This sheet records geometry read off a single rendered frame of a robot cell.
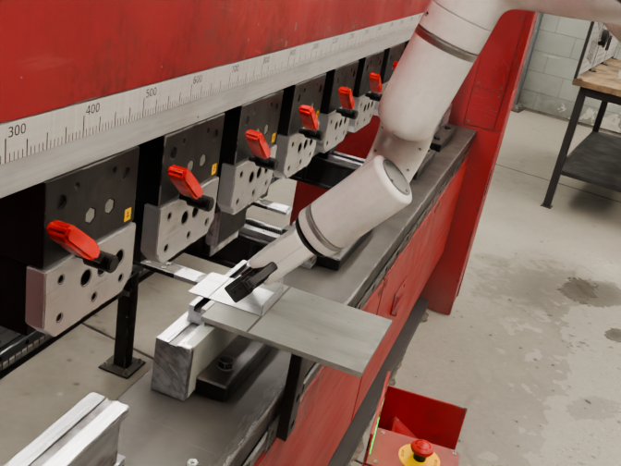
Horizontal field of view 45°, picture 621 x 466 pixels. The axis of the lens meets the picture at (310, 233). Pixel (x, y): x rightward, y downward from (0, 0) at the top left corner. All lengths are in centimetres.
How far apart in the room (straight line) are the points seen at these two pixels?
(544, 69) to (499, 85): 545
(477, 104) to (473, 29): 224
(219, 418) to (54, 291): 49
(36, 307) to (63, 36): 25
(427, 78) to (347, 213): 22
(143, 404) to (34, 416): 141
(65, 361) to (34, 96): 221
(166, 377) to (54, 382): 155
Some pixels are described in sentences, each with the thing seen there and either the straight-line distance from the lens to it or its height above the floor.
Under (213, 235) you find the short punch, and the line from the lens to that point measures 114.
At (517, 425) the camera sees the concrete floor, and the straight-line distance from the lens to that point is 294.
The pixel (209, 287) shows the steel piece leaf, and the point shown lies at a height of 100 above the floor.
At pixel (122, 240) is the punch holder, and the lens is 81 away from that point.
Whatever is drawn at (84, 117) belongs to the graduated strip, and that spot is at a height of 139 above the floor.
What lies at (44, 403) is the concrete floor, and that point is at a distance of 262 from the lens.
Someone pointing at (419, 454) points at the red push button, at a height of 80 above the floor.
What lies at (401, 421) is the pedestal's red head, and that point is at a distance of 147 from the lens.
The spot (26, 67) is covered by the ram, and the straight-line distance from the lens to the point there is 63.
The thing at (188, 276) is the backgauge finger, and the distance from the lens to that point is 126.
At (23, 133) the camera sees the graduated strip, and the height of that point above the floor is 139.
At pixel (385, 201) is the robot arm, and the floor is 124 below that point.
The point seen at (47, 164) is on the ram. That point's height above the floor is 136.
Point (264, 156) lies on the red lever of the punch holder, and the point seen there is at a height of 127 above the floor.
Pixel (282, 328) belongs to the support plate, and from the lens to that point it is 116.
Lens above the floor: 159
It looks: 23 degrees down
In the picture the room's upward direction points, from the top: 11 degrees clockwise
